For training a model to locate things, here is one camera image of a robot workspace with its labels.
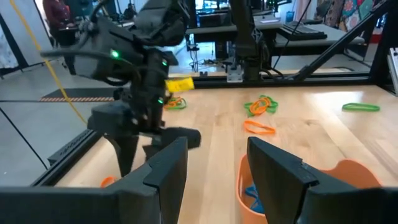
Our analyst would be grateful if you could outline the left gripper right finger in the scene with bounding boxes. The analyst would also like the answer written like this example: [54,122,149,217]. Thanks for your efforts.
[247,136,398,224]

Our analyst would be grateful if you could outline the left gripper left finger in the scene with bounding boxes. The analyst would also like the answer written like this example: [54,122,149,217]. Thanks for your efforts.
[0,136,189,224]

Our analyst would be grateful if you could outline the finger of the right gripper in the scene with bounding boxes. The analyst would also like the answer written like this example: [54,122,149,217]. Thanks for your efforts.
[105,135,139,177]
[142,138,180,162]

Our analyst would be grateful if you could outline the pile of bands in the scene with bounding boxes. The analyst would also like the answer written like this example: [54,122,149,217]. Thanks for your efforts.
[244,183,266,215]

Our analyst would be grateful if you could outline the orange plastic basket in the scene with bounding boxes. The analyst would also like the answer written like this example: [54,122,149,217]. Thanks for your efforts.
[236,154,383,224]

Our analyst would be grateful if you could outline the green rubber band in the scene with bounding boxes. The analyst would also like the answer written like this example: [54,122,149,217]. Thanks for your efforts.
[244,101,256,118]
[341,102,381,113]

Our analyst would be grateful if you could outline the rubber bands top right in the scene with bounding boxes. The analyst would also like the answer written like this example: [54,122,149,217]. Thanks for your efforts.
[166,96,187,111]
[164,96,183,110]

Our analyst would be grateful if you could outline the black mat orange stripes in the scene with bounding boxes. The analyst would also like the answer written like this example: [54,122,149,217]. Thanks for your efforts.
[39,87,118,103]

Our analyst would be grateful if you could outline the yellow label tag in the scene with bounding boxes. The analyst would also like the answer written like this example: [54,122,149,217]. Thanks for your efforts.
[164,77,195,93]

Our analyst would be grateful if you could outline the person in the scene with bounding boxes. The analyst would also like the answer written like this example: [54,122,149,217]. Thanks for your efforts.
[123,3,137,21]
[42,0,78,47]

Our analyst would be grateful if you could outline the silver mounting plate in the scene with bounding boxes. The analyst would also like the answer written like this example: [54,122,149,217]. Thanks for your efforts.
[226,64,244,83]

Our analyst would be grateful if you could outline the patterned white cloth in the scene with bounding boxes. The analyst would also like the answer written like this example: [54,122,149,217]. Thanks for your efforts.
[0,29,19,70]

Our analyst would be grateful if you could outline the grey desk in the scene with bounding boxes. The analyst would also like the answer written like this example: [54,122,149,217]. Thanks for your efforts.
[273,21,365,57]
[185,23,239,44]

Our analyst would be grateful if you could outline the black keyboard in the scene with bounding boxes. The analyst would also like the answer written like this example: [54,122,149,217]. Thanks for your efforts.
[279,23,328,41]

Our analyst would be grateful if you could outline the colourful patterned quilt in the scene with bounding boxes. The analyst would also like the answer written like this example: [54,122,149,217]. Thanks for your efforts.
[313,0,379,32]

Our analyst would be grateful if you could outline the yellow floor cable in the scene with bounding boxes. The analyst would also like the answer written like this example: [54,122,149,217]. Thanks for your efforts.
[9,0,88,125]

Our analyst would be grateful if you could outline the black floor cable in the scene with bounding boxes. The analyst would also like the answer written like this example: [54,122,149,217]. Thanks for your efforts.
[0,107,49,170]

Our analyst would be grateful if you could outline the silver aluminium rail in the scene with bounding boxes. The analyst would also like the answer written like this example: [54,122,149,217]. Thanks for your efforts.
[387,46,398,96]

